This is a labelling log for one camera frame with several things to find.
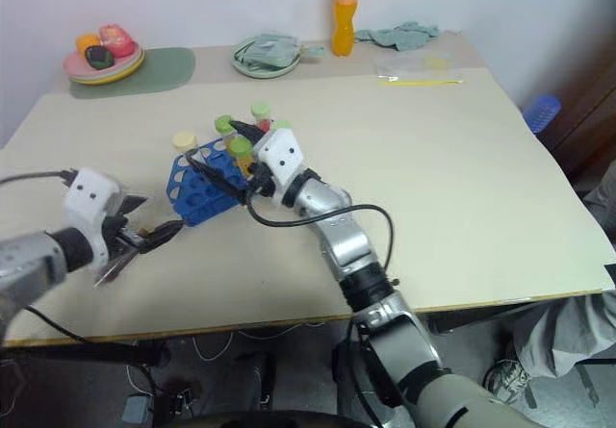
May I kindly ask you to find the green placemat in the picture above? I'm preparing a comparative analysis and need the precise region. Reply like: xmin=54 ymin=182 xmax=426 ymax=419
xmin=67 ymin=45 xmax=197 ymax=101

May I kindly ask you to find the grey sneaker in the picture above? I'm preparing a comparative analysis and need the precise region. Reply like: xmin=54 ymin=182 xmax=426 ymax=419
xmin=482 ymin=357 xmax=536 ymax=404

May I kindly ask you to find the blue test tube rack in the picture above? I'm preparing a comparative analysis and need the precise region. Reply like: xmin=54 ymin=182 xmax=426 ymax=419
xmin=166 ymin=137 xmax=252 ymax=228

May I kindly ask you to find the green cap yellow test tube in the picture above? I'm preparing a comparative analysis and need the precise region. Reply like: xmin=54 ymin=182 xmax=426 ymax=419
xmin=227 ymin=137 xmax=254 ymax=175

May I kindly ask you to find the pink red toy fruit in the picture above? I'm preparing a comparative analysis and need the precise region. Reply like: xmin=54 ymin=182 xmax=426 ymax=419
xmin=97 ymin=23 xmax=135 ymax=60

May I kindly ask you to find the orange toy fruit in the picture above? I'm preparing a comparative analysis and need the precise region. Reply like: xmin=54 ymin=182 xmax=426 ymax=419
xmin=75 ymin=34 xmax=102 ymax=58

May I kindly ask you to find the orange soda bottle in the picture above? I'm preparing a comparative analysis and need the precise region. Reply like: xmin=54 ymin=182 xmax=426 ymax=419
xmin=331 ymin=0 xmax=362 ymax=58

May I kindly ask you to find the white floor cable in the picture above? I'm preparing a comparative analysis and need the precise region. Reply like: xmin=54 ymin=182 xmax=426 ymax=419
xmin=125 ymin=321 xmax=328 ymax=400

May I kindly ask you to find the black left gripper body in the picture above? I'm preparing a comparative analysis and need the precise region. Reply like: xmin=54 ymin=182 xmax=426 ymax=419
xmin=93 ymin=206 xmax=146 ymax=289

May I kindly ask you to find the large beige table mat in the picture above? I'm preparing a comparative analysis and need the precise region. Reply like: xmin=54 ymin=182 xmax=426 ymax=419
xmin=0 ymin=65 xmax=616 ymax=348

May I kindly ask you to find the blue plastic stool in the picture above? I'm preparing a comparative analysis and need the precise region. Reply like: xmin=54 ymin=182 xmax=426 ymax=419
xmin=524 ymin=93 xmax=563 ymax=135

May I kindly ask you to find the yellow plate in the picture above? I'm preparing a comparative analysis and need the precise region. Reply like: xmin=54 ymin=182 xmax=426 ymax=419
xmin=69 ymin=55 xmax=146 ymax=87

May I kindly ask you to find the grey power adapter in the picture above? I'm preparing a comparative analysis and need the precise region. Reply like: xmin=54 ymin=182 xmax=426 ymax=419
xmin=121 ymin=393 xmax=156 ymax=423

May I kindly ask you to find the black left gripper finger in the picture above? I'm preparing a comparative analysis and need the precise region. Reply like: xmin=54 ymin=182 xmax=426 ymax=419
xmin=119 ymin=194 xmax=150 ymax=217
xmin=138 ymin=220 xmax=185 ymax=256

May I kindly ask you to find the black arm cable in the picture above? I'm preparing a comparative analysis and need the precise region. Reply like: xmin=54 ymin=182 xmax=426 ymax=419
xmin=0 ymin=169 xmax=81 ymax=187
xmin=244 ymin=177 xmax=395 ymax=278

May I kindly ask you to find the dark toy fruit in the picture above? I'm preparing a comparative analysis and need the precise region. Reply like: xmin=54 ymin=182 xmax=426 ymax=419
xmin=84 ymin=44 xmax=116 ymax=70

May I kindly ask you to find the green cap red test tube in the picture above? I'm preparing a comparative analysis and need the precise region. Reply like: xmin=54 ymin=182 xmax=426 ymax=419
xmin=250 ymin=101 xmax=272 ymax=134

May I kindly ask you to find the person in grey trousers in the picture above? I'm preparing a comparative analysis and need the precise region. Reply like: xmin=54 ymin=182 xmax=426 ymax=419
xmin=510 ymin=162 xmax=616 ymax=382

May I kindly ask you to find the clear plastic zip bag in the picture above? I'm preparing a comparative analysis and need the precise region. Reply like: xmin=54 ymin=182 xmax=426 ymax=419
xmin=373 ymin=51 xmax=467 ymax=88

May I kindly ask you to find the crumpled green cloth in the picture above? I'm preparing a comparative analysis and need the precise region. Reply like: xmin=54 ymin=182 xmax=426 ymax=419
xmin=354 ymin=20 xmax=441 ymax=53

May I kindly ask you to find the pink plate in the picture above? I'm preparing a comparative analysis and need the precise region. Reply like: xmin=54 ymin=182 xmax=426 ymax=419
xmin=63 ymin=41 xmax=144 ymax=79

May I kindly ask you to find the pale green dish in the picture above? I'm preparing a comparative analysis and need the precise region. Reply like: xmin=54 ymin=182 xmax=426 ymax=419
xmin=231 ymin=35 xmax=303 ymax=81

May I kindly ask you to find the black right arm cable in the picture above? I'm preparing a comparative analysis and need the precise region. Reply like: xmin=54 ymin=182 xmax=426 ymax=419
xmin=244 ymin=177 xmax=395 ymax=278

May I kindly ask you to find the green pot holder cloth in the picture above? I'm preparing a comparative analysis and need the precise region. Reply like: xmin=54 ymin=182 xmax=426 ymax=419
xmin=235 ymin=33 xmax=326 ymax=69

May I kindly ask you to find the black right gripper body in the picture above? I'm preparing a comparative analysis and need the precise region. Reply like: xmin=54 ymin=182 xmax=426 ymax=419
xmin=242 ymin=159 xmax=274 ymax=204

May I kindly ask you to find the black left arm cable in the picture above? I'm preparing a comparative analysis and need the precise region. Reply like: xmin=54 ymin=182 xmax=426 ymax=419
xmin=0 ymin=169 xmax=81 ymax=187

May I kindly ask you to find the light green plate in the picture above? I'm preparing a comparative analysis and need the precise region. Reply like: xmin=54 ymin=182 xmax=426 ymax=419
xmin=66 ymin=50 xmax=145 ymax=83

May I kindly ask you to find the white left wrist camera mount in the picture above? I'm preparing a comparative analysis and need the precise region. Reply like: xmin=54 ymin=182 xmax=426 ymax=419
xmin=62 ymin=167 xmax=122 ymax=266

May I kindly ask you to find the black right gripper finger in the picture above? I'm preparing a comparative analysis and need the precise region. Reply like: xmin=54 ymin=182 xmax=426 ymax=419
xmin=186 ymin=155 xmax=249 ymax=199
xmin=229 ymin=118 xmax=265 ymax=149

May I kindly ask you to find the green cap clear test tube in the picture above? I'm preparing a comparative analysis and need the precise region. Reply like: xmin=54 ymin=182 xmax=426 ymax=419
xmin=214 ymin=114 xmax=236 ymax=139

